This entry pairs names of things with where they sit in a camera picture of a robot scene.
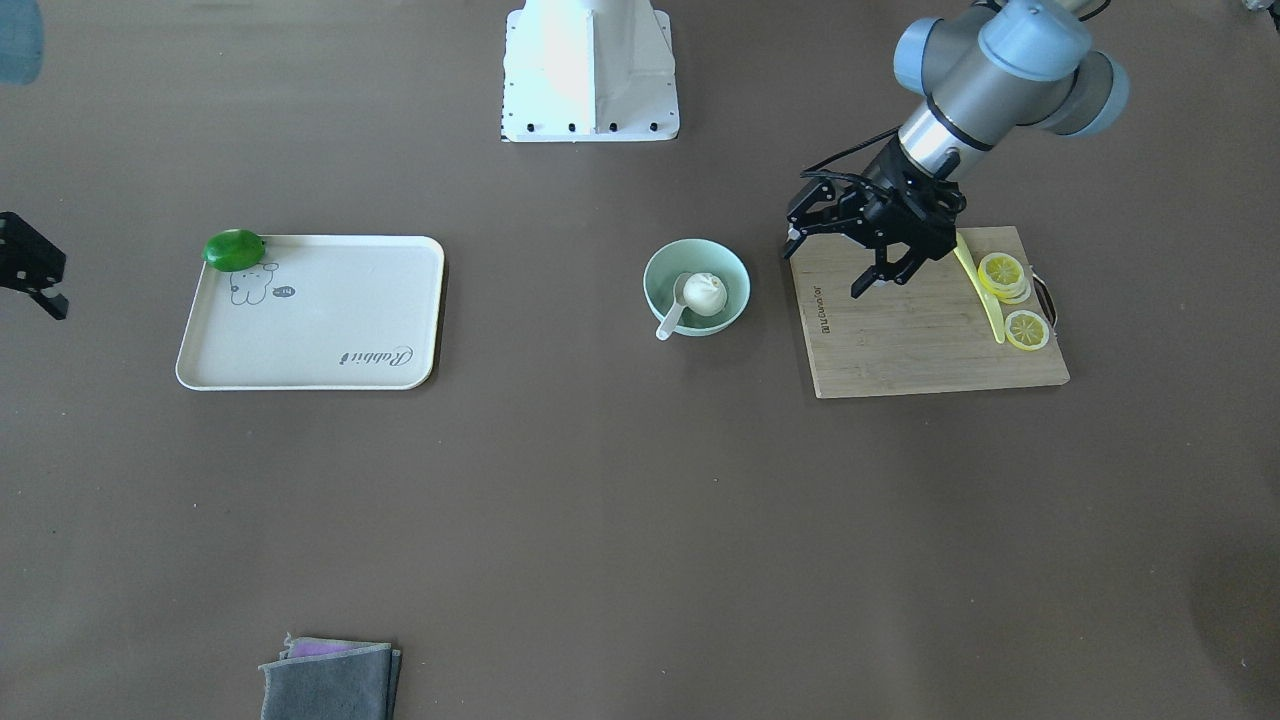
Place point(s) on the white rectangular tray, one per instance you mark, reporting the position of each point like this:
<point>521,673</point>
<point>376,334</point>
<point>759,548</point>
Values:
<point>321,311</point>

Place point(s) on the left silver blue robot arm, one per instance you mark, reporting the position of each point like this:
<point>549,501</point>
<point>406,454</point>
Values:
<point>998,66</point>

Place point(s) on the mint green bowl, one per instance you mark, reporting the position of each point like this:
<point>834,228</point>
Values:
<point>694,256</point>

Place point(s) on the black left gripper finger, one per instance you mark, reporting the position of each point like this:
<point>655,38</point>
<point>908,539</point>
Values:
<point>883,270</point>
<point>824,205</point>

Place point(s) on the green lime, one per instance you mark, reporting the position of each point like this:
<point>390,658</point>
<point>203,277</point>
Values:
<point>234,250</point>

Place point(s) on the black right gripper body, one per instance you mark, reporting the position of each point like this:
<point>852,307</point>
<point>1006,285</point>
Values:
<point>27,256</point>

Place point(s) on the single lemon slice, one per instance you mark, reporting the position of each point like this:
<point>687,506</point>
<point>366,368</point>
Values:
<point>1026,330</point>

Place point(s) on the white steamed bun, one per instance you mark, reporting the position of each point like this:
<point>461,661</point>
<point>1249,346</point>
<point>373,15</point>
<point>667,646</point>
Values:
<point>705,294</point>

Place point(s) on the white ceramic spoon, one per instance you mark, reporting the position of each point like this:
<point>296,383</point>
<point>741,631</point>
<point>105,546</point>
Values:
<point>670,321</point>

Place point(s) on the grey folded cloth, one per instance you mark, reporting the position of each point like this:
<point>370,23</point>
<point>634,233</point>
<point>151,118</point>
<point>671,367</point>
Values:
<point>323,678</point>

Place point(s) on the wooden cutting board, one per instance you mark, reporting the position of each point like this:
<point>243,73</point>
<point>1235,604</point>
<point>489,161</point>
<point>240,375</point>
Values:
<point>931,335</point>

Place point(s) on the yellow plastic knife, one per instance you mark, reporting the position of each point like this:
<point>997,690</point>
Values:
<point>989,302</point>

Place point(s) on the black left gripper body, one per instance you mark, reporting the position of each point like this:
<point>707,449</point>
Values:
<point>893,184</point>

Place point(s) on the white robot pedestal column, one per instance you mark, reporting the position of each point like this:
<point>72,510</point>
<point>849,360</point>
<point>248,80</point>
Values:
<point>589,71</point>

